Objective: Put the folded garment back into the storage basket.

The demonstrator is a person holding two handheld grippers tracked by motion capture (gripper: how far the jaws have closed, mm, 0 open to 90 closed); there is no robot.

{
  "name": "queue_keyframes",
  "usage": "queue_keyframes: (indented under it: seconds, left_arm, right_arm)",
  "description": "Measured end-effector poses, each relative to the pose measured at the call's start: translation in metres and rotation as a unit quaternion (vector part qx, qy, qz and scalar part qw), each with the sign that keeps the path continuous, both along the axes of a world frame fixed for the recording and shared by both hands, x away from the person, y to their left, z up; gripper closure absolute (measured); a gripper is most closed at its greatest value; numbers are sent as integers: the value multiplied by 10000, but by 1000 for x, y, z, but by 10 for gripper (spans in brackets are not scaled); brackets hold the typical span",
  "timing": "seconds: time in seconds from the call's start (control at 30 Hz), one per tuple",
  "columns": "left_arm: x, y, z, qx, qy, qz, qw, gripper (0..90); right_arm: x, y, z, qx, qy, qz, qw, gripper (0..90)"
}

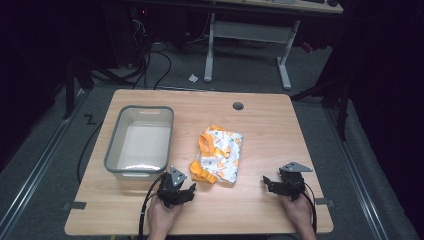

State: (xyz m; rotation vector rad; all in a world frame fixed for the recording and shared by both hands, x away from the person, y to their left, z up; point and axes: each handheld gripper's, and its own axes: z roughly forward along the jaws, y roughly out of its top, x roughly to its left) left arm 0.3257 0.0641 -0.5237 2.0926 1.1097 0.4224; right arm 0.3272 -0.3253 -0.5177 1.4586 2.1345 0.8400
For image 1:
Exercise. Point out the crumpled white paper scrap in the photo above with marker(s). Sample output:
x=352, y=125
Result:
x=193, y=78

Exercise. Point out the white metal frame desk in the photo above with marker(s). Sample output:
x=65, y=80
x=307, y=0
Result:
x=250, y=33

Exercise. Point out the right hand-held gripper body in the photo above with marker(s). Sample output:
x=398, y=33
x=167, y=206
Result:
x=291, y=181

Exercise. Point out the white and orange patterned garment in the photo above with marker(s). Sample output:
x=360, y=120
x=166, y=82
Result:
x=218, y=155

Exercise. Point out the black metal stand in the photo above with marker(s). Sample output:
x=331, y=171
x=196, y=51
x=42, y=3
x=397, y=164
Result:
x=75, y=80
x=333, y=96

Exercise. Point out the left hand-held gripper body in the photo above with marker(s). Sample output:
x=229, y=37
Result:
x=173, y=188

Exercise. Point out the white basin with grey rim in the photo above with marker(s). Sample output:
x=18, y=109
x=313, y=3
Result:
x=141, y=143

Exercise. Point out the person's left hand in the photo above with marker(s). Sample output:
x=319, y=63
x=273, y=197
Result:
x=161, y=216

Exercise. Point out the grey floor rail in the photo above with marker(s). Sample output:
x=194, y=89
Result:
x=33, y=173
x=358, y=176

